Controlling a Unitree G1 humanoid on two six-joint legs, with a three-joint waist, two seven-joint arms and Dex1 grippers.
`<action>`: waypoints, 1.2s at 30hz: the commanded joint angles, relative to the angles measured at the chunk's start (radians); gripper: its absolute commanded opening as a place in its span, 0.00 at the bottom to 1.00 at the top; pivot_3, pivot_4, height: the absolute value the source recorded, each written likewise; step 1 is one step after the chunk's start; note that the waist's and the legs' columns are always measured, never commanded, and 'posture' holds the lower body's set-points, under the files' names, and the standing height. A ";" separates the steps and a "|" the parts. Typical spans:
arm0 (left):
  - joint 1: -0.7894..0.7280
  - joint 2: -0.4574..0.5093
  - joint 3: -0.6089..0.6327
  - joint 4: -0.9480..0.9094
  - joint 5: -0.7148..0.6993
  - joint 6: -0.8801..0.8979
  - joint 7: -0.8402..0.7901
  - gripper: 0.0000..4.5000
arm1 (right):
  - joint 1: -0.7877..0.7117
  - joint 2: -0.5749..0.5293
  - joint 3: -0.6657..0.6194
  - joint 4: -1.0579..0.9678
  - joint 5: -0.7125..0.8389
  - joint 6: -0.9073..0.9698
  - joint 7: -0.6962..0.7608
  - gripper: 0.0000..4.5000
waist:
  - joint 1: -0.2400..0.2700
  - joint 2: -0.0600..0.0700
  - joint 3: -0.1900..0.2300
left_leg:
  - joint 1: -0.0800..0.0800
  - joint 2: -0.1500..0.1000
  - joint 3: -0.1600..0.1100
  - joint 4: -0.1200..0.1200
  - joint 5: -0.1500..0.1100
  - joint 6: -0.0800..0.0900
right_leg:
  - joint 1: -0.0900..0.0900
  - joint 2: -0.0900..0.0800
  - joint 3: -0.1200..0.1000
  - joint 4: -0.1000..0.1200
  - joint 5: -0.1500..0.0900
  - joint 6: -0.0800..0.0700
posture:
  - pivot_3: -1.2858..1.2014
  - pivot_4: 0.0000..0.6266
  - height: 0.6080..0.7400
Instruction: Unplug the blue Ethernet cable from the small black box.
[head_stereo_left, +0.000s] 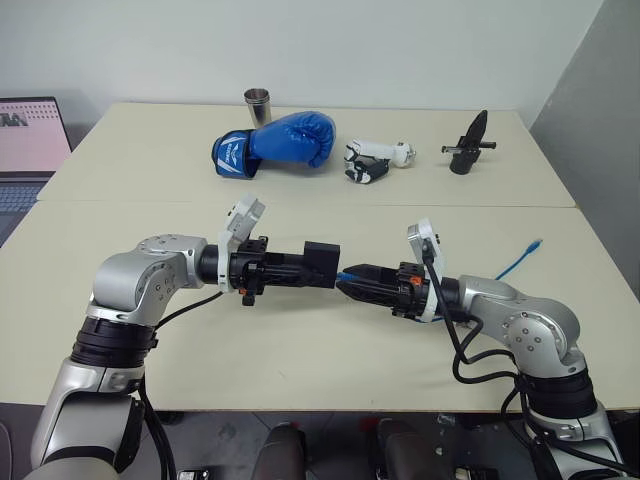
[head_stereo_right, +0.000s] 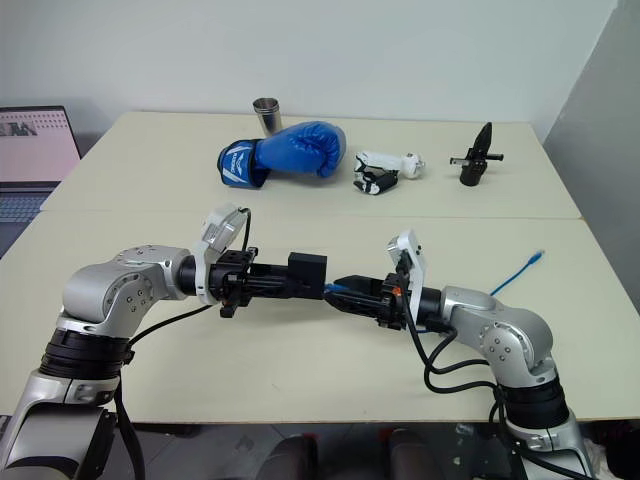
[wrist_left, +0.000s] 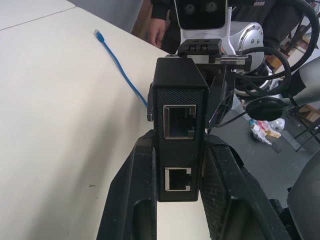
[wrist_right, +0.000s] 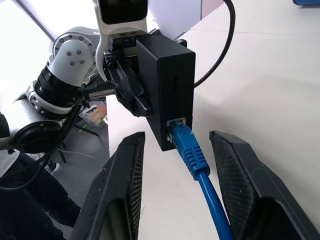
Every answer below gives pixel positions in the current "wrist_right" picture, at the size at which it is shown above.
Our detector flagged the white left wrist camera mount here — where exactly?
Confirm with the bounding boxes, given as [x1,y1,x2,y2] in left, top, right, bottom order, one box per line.
[91,0,150,83]

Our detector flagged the dark robot body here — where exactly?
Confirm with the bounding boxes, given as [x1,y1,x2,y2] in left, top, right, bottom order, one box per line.
[0,149,83,240]

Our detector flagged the blue object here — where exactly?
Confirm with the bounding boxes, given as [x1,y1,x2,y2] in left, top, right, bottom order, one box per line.
[292,0,320,7]

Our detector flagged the black stand legs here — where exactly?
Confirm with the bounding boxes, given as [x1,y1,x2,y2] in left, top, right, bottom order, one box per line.
[59,123,101,164]

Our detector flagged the small black box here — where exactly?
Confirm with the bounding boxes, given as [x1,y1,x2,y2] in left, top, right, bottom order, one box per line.
[135,34,196,152]

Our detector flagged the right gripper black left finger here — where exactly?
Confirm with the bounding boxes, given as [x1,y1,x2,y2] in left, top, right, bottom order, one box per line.
[69,131,147,240]

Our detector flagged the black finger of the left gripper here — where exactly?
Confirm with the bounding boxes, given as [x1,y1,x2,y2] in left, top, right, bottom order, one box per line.
[172,37,188,50]
[109,61,152,118]

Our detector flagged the clear plastic container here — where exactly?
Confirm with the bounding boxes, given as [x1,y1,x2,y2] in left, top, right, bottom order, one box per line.
[79,101,109,128]

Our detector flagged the thin black power cable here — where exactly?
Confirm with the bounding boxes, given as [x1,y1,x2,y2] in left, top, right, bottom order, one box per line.
[193,0,237,89]

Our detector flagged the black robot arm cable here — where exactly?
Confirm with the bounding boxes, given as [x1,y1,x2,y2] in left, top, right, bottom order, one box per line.
[0,98,87,192]

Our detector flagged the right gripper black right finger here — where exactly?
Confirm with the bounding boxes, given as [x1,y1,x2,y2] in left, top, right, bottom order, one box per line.
[208,129,320,240]

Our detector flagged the blue Ethernet cable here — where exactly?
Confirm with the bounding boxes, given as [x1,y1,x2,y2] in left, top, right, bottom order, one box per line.
[169,119,236,240]

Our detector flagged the white board panel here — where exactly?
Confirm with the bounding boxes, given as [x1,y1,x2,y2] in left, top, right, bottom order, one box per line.
[147,0,202,35]

